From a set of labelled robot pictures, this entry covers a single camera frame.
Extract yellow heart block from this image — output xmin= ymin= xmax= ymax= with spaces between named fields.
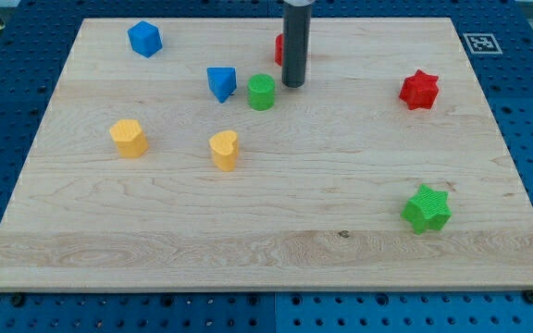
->
xmin=208 ymin=130 xmax=239 ymax=172

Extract green cylinder block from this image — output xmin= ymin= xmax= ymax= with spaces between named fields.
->
xmin=247 ymin=73 xmax=276 ymax=111

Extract light wooden board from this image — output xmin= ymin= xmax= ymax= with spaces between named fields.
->
xmin=0 ymin=18 xmax=533 ymax=292

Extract blue triangle block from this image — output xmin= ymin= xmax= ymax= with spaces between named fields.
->
xmin=206 ymin=67 xmax=237 ymax=104

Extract red cylinder block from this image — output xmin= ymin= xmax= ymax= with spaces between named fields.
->
xmin=274 ymin=33 xmax=283 ymax=66

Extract yellow pentagon block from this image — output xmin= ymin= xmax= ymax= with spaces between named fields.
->
xmin=109 ymin=119 xmax=149 ymax=158

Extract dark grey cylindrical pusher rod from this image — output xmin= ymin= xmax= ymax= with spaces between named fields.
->
xmin=281 ymin=0 xmax=314 ymax=88

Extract green star block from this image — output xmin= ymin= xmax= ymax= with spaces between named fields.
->
xmin=401 ymin=184 xmax=452 ymax=234

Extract red star block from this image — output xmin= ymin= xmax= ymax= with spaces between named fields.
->
xmin=399 ymin=69 xmax=440 ymax=110

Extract blue cube block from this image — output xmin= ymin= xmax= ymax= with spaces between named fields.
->
xmin=127 ymin=20 xmax=163 ymax=57

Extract white fiducial marker tag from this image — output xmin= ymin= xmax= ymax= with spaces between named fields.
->
xmin=463 ymin=32 xmax=502 ymax=55

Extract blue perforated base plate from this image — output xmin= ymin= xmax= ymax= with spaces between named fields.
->
xmin=0 ymin=1 xmax=533 ymax=332

